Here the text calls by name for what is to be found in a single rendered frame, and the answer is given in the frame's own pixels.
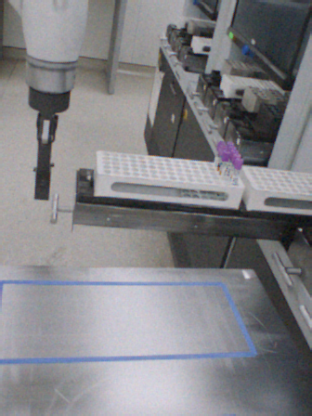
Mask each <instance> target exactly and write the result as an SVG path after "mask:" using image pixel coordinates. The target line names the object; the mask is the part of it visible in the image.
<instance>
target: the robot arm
mask: <svg viewBox="0 0 312 416"><path fill-rule="evenodd" d="M7 1H8V2H9V3H10V5H12V6H13V8H14V9H15V10H16V11H17V13H18V14H19V16H20V17H21V18H22V28H23V32H24V37H25V41H26V46H27V55H26V60H27V61H26V83H27V85H28V86H29V105H30V107H31V108H32V109H34V110H35V111H39V112H38V115H37V118H36V121H35V127H36V128H37V130H36V140H37V162H36V167H34V168H33V169H32V171H33V172H35V181H34V195H33V198H34V199H35V200H46V201H48V199H49V189H50V177H51V167H54V163H53V162H51V158H52V156H51V151H52V143H53V142H54V141H55V134H56V130H57V126H58V125H59V115H57V113H63V112H65V111H67V110H68V109H69V108H70V102H71V91H72V89H73V88H74V84H75V82H74V79H75V76H76V74H77V66H78V62H79V60H78V58H79V53H80V49H81V47H82V45H83V42H84V39H85V28H86V21H87V9H88V0H7ZM40 112H41V113H40Z"/></svg>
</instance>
